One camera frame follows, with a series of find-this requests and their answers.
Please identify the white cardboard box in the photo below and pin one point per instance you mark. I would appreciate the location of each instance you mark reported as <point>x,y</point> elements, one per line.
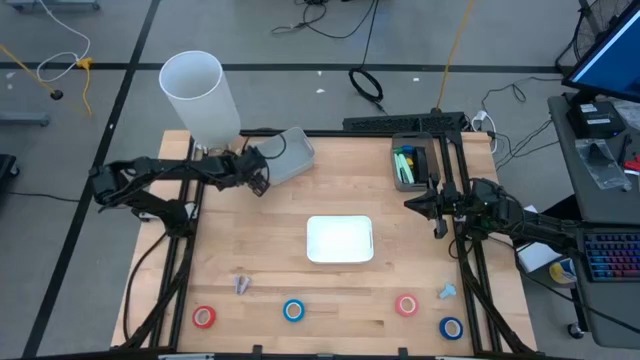
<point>540,257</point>

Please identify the blue mini stapler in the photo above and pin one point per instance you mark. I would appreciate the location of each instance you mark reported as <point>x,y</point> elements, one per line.
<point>407,149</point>

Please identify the dark translucent plastic bin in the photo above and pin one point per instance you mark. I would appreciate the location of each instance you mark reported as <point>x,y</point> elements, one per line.
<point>435,160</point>

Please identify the purple staple remover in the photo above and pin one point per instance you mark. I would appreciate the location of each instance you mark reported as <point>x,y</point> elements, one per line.
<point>242,285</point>

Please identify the white power adapter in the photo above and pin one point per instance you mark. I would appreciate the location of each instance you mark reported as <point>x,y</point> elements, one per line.
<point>480,116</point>

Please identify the black perforated bar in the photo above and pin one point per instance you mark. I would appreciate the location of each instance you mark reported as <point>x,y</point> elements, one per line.
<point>400,122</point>

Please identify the backlit rainbow keyboard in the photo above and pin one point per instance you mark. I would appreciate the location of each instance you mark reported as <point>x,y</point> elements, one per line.
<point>612,255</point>

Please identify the light grey plastic bin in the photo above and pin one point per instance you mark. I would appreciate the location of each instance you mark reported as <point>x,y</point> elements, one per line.
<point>295,157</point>

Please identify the red tape roll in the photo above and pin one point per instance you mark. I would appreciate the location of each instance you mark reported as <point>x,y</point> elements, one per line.
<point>196,317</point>

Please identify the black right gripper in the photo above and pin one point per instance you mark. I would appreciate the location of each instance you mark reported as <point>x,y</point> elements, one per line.
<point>452,205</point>

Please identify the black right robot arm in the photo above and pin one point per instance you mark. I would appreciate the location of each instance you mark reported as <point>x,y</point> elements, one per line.
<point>530,225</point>

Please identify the red hand tool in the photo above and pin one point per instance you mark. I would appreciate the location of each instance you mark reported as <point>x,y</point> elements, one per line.
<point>634,164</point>

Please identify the grey computer desk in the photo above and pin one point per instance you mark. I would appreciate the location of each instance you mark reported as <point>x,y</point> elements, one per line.
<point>600,205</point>

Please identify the mint green stapler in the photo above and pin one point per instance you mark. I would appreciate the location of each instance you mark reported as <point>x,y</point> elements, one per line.
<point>403,170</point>

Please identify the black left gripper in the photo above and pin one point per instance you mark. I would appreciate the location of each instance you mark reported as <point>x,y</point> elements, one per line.
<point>247,170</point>

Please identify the pale blue staple remover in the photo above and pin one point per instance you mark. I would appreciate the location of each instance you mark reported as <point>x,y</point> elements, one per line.
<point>447,291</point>

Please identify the black computer monitor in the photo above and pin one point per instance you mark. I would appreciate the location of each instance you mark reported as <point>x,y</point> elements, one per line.
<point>615,65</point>

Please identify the pink tape roll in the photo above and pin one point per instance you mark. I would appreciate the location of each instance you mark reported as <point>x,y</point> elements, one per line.
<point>398,305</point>

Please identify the white plastic bin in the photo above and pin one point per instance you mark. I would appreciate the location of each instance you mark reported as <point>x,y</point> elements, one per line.
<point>340,239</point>

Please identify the black stapler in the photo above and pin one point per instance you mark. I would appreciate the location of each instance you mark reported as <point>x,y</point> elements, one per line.
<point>422,165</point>

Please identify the black mini computer box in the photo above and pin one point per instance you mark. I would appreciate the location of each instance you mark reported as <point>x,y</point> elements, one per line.
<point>595,120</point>

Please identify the light blue tape roll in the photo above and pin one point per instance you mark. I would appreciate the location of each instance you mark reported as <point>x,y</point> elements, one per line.
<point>286,310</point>

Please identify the dark blue tape roll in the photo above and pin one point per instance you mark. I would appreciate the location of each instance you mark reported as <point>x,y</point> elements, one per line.
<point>443,328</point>

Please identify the grey stand foot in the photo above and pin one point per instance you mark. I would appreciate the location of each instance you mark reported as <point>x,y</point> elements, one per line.
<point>22,119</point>
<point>50,5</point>

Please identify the clear plastic bag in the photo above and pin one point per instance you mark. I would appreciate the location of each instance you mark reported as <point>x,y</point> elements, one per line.
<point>600,160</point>

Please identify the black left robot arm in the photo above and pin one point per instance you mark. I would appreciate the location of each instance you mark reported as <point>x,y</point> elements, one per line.
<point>165,167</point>

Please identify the white shade wooden base lamp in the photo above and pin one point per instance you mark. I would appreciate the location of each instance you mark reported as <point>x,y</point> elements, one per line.
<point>200,100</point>

